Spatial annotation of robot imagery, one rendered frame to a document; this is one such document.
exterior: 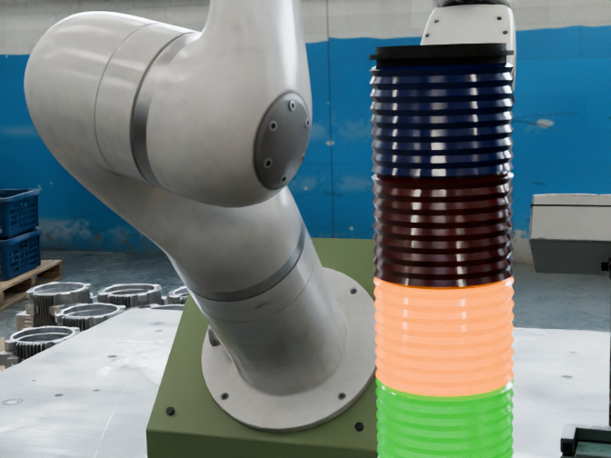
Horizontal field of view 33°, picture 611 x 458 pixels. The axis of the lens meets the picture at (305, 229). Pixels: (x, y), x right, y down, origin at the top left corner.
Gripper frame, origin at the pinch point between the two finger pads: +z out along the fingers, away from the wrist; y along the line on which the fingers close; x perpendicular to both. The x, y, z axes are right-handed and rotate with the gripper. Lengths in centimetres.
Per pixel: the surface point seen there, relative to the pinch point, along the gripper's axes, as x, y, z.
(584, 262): 0.7, 13.2, 13.8
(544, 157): 436, -47, -270
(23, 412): 19, -54, 28
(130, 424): 18, -39, 28
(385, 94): -56, 9, 35
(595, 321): 371, -9, -140
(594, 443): -8.7, 15.5, 34.0
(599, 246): -2.5, 14.7, 13.8
